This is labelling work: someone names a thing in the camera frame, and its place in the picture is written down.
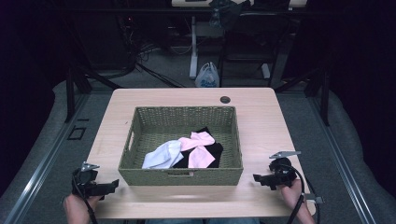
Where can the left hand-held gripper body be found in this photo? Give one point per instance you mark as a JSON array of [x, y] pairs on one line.
[[84, 180]]

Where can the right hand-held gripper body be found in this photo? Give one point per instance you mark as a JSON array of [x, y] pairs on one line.
[[281, 175]]

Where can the person's right hand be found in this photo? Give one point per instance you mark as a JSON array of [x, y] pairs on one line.
[[294, 196]]

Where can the person's left hand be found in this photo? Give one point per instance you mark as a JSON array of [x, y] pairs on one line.
[[76, 210]]

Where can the metal table clamp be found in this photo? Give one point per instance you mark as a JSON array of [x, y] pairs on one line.
[[314, 199]]

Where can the black sock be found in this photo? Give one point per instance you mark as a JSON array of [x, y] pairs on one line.
[[217, 151]]

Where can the white sock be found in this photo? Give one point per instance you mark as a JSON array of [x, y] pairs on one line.
[[162, 155]]

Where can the pink sock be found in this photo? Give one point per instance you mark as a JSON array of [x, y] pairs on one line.
[[199, 143]]

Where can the green woven basket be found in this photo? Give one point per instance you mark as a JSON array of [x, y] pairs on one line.
[[155, 124]]

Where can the black metal stand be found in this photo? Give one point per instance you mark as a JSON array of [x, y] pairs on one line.
[[70, 93], [325, 99]]

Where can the white plastic bag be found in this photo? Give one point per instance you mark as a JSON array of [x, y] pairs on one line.
[[207, 77]]

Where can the black chair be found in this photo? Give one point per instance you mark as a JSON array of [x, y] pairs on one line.
[[249, 56]]

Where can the white desk leg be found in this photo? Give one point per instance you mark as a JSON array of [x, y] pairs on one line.
[[194, 56]]

